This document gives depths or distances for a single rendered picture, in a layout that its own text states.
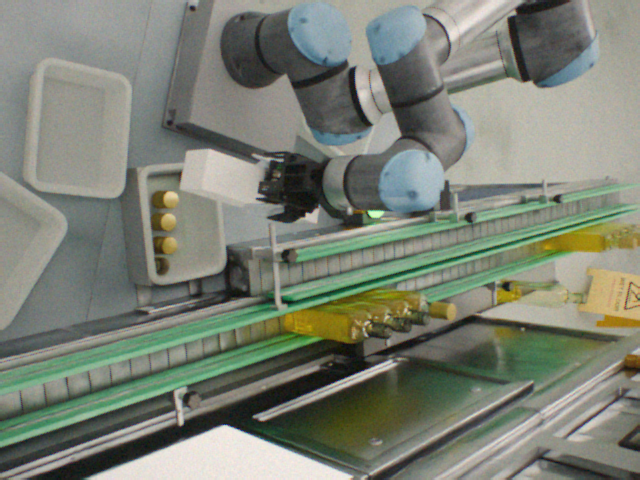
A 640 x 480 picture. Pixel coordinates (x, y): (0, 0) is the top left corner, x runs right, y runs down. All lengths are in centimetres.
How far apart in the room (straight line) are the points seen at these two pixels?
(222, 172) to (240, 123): 36
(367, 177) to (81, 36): 69
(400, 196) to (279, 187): 20
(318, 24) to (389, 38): 39
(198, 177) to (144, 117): 38
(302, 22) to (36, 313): 69
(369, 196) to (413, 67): 17
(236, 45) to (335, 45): 20
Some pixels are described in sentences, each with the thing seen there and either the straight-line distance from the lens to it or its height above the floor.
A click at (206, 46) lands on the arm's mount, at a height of 86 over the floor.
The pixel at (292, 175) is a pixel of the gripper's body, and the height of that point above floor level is 125.
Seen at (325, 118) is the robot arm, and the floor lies 104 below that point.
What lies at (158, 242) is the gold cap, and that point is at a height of 80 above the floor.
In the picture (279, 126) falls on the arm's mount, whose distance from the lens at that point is 145.
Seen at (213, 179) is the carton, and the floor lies 111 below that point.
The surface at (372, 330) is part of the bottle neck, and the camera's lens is 127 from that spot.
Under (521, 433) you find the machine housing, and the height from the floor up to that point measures 139.
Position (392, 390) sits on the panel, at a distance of 134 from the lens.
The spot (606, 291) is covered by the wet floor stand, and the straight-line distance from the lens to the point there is 464.
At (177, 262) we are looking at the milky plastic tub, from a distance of 139.
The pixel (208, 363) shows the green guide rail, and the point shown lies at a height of 91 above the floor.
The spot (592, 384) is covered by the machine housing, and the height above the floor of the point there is 139.
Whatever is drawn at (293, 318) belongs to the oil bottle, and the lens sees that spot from 141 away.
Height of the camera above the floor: 195
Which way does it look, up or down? 46 degrees down
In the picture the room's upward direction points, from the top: 93 degrees clockwise
